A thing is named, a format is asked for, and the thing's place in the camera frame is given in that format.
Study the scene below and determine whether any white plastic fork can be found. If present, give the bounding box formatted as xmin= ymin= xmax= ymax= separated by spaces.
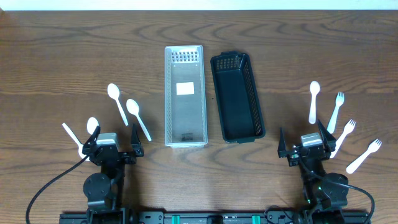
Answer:
xmin=330 ymin=119 xmax=356 ymax=159
xmin=346 ymin=139 xmax=382 ymax=174

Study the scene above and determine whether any white perforated plastic tray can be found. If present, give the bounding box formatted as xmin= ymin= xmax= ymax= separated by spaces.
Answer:
xmin=164 ymin=45 xmax=208 ymax=148

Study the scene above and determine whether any black perforated plastic tray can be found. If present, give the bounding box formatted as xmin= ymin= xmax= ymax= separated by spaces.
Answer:
xmin=210 ymin=51 xmax=266 ymax=144

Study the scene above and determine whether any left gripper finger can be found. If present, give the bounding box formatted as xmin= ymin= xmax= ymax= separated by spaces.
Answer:
xmin=83 ymin=126 xmax=101 ymax=147
xmin=130 ymin=124 xmax=142 ymax=150

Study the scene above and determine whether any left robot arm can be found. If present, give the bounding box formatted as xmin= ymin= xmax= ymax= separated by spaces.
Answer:
xmin=82 ymin=125 xmax=144 ymax=224

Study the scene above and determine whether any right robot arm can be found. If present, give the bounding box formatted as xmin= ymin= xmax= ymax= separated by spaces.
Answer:
xmin=277 ymin=122 xmax=348 ymax=223

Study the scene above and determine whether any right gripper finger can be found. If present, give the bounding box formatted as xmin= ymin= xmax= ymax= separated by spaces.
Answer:
xmin=317 ymin=120 xmax=336 ymax=146
xmin=277 ymin=128 xmax=287 ymax=152

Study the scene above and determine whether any pale green plastic fork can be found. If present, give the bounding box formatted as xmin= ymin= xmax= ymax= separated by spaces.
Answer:
xmin=327 ymin=92 xmax=345 ymax=134

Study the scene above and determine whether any black mounting rail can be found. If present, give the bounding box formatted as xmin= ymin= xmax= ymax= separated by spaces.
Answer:
xmin=59 ymin=210 xmax=371 ymax=224

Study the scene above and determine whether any white plastic spoon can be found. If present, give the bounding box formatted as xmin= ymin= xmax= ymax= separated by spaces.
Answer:
xmin=107 ymin=83 xmax=129 ymax=126
xmin=308 ymin=81 xmax=320 ymax=124
xmin=86 ymin=117 xmax=99 ymax=135
xmin=126 ymin=99 xmax=152 ymax=142
xmin=62 ymin=123 xmax=85 ymax=159

